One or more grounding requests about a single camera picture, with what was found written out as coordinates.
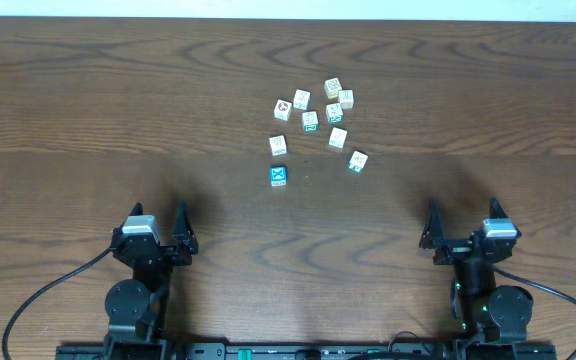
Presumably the wooden block upper right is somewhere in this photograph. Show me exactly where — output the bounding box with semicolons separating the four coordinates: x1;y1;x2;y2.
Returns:
338;90;355;109

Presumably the wooden block upper left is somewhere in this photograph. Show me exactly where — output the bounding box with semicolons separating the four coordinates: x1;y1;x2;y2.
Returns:
293;89;311;111

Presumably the right black cable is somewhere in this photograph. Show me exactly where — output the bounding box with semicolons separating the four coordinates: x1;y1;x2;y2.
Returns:
492;264;576;360

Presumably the left black cable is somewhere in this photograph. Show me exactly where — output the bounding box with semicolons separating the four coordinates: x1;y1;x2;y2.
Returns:
1;247;114;360

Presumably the wooden block teal side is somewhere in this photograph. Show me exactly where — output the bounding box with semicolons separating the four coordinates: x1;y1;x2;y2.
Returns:
348;151;368;173

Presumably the wooden block red picture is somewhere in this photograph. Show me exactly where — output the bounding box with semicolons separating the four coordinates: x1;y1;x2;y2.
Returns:
274;99;292;121

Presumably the wooden block near blue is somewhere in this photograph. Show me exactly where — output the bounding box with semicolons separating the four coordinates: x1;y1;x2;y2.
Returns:
269;135;287;156

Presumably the blue letter block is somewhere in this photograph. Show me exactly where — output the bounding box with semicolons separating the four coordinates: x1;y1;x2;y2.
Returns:
269;166;287;187

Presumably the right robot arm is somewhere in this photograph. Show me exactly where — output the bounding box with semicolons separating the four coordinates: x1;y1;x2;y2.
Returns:
419;198;533;344

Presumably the wooden block red number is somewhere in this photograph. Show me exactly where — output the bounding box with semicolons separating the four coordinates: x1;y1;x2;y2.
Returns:
328;127;348;149

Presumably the wooden block yellow edge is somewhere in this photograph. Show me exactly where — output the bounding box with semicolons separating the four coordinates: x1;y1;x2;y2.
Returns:
324;78;343;99

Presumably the black cable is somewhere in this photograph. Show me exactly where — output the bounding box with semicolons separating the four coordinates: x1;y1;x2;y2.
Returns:
492;264;576;360
1;247;114;360

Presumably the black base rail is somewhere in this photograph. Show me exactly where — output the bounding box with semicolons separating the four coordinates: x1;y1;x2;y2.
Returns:
55;342;557;360

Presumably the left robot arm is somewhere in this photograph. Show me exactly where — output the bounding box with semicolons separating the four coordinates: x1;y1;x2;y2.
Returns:
104;202;199;343

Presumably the wooden block green letter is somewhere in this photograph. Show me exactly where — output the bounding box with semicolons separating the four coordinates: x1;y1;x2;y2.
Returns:
302;111;319;132

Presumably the wooden block teal letter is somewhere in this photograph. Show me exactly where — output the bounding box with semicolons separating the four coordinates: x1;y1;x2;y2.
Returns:
325;103;344;124

